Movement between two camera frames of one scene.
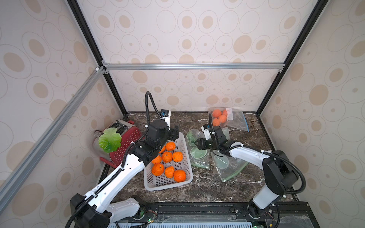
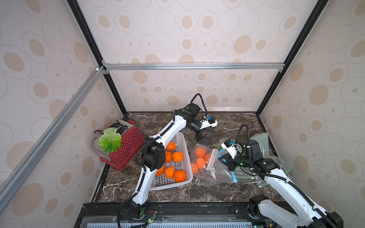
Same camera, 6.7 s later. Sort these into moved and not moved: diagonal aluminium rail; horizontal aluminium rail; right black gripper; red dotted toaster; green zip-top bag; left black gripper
Moved: green zip-top bag; right black gripper; left black gripper
Not moved: horizontal aluminium rail; red dotted toaster; diagonal aluminium rail
